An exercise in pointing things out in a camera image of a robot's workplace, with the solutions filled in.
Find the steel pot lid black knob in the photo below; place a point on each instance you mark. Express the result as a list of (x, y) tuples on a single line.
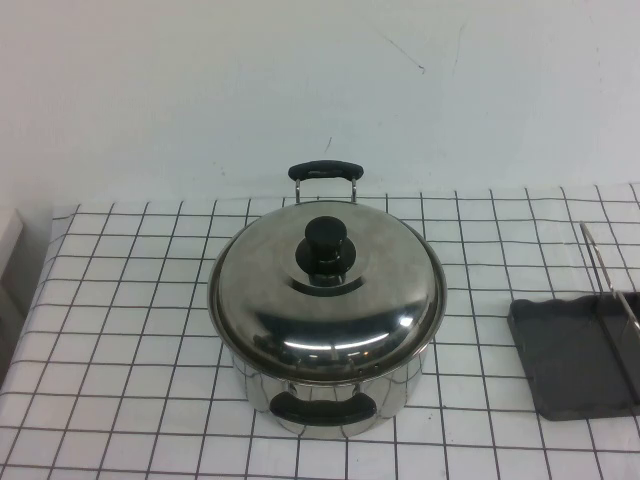
[(280, 260)]

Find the stainless steel cooking pot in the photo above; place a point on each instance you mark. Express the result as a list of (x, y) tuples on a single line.
[(400, 390)]

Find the white black grid tablecloth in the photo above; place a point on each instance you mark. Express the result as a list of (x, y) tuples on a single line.
[(125, 300)]

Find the black plastic drip tray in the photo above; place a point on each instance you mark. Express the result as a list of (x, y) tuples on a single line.
[(560, 350)]

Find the beige box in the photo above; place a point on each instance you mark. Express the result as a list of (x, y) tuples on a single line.
[(11, 250)]

